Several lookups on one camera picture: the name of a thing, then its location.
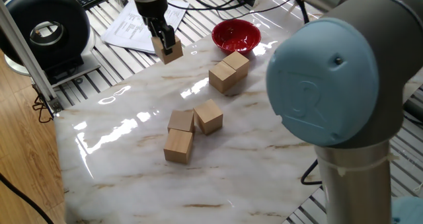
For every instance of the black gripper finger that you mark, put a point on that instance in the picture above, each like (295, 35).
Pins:
(147, 22)
(168, 37)

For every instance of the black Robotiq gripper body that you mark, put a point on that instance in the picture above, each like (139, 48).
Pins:
(152, 7)

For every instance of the light wooden cube block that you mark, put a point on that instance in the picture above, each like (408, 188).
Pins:
(238, 63)
(181, 121)
(178, 146)
(177, 52)
(221, 78)
(208, 117)

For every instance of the white printed paper stack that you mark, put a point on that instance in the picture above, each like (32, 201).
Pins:
(125, 29)

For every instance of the red glossy bowl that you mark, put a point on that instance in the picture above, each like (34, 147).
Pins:
(236, 37)

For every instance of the white marble pattern board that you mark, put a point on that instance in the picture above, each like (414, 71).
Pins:
(165, 184)

